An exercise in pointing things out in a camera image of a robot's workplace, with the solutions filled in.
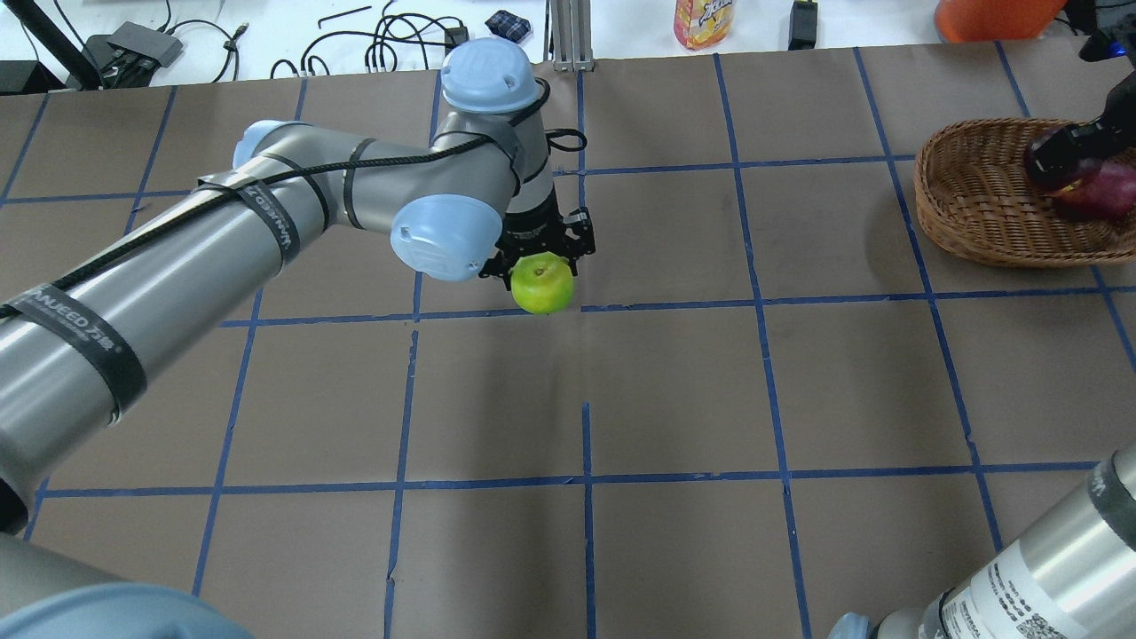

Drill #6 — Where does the dark blue pouch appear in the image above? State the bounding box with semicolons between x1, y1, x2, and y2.
484;11;534;43

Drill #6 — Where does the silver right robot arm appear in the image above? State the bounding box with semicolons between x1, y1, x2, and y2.
830;75;1135;638

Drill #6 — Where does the black power adapter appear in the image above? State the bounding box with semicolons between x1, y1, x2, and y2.
443;26;469;51

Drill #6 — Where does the red apple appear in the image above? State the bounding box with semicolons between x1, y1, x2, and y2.
1053;161;1135;221

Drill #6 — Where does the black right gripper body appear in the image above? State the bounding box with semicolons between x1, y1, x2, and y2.
1078;23;1135;143

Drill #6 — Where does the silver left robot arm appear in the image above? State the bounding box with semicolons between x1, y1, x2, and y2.
1;38;594;638

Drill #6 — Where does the wicker basket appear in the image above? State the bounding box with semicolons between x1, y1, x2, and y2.
913;117;1135;269

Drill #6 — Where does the orange cylindrical container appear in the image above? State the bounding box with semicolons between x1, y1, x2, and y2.
933;1;1066;42

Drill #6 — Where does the dark purple apple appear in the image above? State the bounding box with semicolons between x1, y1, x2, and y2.
1024;122;1103;193

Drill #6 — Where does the grey usb hub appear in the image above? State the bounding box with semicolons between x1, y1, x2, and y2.
85;20;185;78

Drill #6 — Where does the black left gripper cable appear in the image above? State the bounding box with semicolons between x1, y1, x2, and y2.
0;75;588;312

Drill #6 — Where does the green apple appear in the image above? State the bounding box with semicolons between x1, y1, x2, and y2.
509;252;575;315

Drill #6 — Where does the aluminium frame post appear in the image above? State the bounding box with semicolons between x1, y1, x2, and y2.
545;0;594;73

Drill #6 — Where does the black allen key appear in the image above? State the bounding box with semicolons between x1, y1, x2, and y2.
317;5;373;30

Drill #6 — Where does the orange drink bottle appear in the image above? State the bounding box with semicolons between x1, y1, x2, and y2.
673;0;736;50

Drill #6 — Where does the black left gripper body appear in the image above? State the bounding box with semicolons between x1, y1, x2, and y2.
479;182;596;280

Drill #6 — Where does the black monitor stand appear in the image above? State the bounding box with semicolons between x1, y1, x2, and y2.
3;1;105;91

